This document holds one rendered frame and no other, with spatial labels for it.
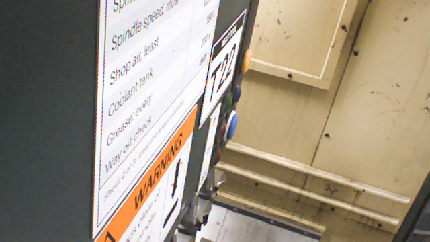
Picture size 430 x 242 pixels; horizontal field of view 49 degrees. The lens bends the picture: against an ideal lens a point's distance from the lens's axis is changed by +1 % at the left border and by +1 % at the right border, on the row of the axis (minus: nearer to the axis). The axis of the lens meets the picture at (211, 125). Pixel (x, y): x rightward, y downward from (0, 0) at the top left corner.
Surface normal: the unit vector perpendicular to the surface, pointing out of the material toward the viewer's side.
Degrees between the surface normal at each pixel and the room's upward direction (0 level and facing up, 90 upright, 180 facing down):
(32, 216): 90
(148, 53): 90
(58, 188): 90
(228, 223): 24
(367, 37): 90
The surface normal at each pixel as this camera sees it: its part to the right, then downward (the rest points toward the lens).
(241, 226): 0.02, -0.57
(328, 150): -0.29, 0.48
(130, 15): 0.94, 0.29
